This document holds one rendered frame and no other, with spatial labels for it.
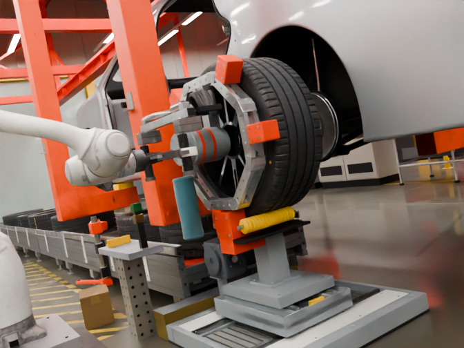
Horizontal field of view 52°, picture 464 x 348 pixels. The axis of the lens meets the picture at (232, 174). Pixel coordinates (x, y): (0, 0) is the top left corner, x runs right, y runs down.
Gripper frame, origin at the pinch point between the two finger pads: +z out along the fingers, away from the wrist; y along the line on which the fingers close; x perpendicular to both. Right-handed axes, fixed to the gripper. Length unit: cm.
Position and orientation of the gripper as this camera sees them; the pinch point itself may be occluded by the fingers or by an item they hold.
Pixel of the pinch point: (185, 152)
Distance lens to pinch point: 168.6
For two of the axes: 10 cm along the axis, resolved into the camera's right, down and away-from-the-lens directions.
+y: 5.4, -0.7, -8.4
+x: -1.9, -9.8, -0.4
